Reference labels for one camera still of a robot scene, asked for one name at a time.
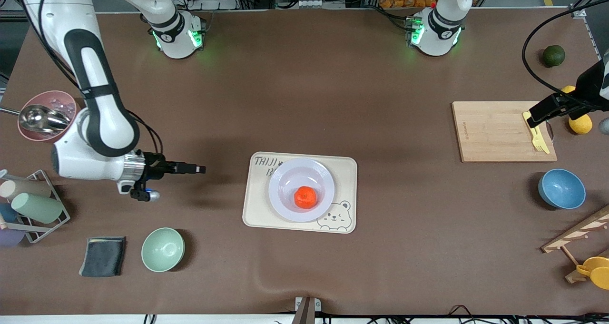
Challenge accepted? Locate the blue bowl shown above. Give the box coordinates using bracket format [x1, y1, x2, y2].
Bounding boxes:
[538, 169, 587, 210]

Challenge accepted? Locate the beige cup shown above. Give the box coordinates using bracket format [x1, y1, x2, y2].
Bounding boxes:
[0, 179, 52, 201]

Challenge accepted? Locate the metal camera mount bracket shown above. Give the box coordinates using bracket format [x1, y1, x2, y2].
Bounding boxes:
[291, 296, 322, 324]

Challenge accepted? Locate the green lime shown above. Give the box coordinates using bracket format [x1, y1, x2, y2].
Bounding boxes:
[543, 45, 566, 68]

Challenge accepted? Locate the pale lavender plate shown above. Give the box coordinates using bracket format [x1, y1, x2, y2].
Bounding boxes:
[268, 158, 335, 223]

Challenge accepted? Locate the pink bowl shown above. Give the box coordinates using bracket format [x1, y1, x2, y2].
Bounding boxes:
[18, 90, 79, 142]

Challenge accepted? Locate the wooden cutting board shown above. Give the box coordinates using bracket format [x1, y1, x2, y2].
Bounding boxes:
[451, 101, 558, 163]

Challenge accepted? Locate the yellow mug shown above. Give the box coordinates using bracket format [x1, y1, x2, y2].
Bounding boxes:
[576, 256, 609, 290]

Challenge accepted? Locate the cream bear print tray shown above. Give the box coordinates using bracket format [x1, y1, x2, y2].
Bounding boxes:
[242, 152, 358, 234]

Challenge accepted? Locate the dark grey folded cloth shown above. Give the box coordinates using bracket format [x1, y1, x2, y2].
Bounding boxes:
[79, 236, 127, 278]

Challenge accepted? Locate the blue cup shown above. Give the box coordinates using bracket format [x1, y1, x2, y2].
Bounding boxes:
[0, 203, 20, 223]

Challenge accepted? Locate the mint green cup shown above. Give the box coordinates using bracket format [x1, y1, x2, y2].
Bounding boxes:
[11, 192, 64, 224]

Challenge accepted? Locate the orange fruit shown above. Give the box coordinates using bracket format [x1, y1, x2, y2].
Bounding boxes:
[294, 186, 318, 209]

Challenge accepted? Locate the purple cup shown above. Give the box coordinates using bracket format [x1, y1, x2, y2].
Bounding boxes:
[0, 228, 25, 247]

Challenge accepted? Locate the grey wire cup rack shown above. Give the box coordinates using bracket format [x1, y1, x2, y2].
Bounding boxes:
[0, 169, 71, 244]

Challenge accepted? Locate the silver metal scoop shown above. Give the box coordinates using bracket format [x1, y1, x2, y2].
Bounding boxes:
[0, 104, 71, 133]

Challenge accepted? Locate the yellow plastic fork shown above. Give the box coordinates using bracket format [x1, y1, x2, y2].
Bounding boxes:
[522, 111, 550, 154]

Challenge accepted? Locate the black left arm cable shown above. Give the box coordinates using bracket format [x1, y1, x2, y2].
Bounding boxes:
[522, 0, 609, 96]

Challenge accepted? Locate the wooden peg rack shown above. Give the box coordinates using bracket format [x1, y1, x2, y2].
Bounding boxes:
[541, 205, 609, 284]

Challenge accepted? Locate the mint green bowl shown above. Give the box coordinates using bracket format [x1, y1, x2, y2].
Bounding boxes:
[141, 227, 185, 273]

